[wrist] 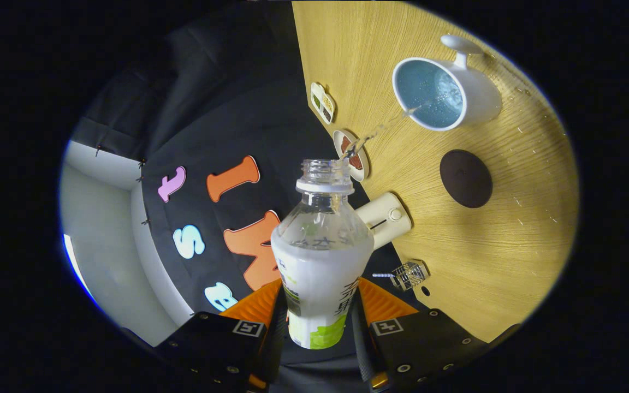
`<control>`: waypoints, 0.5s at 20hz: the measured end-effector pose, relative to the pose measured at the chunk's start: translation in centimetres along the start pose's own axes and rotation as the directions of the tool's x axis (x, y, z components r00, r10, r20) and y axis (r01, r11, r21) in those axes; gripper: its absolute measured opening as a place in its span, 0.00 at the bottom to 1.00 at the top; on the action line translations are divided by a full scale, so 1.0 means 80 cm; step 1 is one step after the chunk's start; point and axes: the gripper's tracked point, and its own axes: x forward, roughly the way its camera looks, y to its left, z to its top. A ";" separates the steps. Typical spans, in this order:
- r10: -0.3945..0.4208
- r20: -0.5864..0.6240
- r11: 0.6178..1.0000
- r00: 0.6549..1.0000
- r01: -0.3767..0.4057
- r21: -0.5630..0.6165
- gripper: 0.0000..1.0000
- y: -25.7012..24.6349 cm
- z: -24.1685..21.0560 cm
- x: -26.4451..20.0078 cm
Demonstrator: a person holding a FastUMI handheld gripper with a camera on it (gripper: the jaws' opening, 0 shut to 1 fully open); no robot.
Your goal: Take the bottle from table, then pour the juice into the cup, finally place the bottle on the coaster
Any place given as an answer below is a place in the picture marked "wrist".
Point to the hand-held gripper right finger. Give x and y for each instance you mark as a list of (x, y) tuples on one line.
[(361, 344)]

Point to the white toaster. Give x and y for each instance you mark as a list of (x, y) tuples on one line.
[(383, 218)]

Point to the black backdrop cloth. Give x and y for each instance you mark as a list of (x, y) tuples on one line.
[(211, 109)]

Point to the red meat piece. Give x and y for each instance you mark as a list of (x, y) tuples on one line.
[(346, 143), (356, 161)]

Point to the white divided dish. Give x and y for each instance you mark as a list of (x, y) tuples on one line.
[(322, 102)]

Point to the dark brown round coaster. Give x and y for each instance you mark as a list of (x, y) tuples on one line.
[(466, 179)]

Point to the clear juice bottle white label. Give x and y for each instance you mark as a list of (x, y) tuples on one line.
[(320, 278)]

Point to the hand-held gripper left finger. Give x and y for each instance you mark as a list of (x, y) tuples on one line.
[(276, 344)]

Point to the striped straw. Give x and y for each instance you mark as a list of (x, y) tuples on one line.
[(381, 275)]

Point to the white round plate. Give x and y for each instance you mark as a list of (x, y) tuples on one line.
[(337, 144)]

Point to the wooden table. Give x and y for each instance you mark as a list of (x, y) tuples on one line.
[(484, 256)]

